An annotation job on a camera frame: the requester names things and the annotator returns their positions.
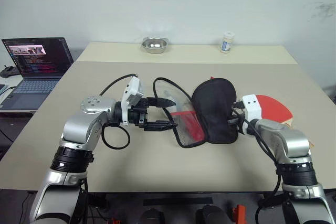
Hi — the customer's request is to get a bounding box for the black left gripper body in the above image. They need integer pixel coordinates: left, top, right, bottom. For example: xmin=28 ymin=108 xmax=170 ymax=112
xmin=128 ymin=97 xmax=149 ymax=131

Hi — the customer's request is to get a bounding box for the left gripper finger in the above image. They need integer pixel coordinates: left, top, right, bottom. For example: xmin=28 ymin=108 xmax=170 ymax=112
xmin=146 ymin=97 xmax=176 ymax=109
xmin=143 ymin=120 xmax=179 ymax=133

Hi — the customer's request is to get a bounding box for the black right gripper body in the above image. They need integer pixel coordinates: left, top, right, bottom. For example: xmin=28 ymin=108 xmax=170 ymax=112
xmin=227 ymin=100 xmax=248 ymax=134

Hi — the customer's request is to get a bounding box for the black and clear paddle case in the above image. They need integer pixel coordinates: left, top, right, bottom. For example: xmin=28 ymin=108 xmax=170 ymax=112
xmin=152 ymin=76 xmax=240 ymax=149

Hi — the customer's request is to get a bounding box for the red table tennis paddle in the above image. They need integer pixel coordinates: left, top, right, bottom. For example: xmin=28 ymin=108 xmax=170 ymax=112
xmin=255 ymin=94 xmax=316 ymax=150

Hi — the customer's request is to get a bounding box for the red paper insert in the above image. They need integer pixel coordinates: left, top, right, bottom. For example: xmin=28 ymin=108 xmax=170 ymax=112
xmin=170 ymin=110 xmax=206 ymax=141

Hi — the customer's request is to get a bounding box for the stainless steel bowl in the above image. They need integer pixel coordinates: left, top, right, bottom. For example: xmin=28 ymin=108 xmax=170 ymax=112
xmin=141 ymin=36 xmax=170 ymax=55

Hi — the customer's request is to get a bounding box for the small white bottle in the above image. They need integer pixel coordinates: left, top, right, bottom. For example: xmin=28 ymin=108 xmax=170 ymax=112
xmin=219 ymin=31 xmax=235 ymax=54

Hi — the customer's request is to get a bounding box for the orange red clamp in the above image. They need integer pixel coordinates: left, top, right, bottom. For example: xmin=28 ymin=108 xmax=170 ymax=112
xmin=232 ymin=204 xmax=247 ymax=224

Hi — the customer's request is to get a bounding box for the dark rounded shape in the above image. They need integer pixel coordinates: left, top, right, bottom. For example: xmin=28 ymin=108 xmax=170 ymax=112
xmin=195 ymin=204 xmax=228 ymax=224
xmin=139 ymin=208 xmax=165 ymax=224

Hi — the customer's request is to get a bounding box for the open grey laptop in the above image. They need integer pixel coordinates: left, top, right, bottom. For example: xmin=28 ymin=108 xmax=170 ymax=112
xmin=0 ymin=37 xmax=75 ymax=111

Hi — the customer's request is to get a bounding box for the dark game controller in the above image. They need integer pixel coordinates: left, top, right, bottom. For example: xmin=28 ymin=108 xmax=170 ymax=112
xmin=0 ymin=65 xmax=20 ymax=79

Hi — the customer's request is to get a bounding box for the blue grey notebook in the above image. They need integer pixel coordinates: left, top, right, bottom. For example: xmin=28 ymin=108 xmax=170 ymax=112
xmin=0 ymin=84 xmax=13 ymax=97

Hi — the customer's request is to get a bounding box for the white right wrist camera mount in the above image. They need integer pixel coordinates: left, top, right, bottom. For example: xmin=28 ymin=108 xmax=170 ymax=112
xmin=241 ymin=93 xmax=264 ymax=121

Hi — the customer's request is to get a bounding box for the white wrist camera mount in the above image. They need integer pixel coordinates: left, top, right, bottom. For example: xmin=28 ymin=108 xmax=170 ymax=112
xmin=241 ymin=93 xmax=264 ymax=121
xmin=120 ymin=76 xmax=145 ymax=126

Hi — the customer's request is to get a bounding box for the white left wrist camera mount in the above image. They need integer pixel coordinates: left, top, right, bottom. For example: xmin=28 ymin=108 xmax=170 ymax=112
xmin=120 ymin=76 xmax=145 ymax=126

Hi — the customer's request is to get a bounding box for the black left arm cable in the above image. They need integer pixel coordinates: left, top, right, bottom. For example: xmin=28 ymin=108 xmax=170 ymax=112
xmin=99 ymin=73 xmax=139 ymax=151

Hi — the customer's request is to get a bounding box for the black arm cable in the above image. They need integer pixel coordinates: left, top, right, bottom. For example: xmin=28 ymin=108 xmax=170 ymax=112
xmin=232 ymin=105 xmax=284 ymax=224
xmin=99 ymin=73 xmax=139 ymax=151

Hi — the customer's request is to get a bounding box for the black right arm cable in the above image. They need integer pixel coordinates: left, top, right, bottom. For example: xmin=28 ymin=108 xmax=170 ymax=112
xmin=232 ymin=105 xmax=284 ymax=224

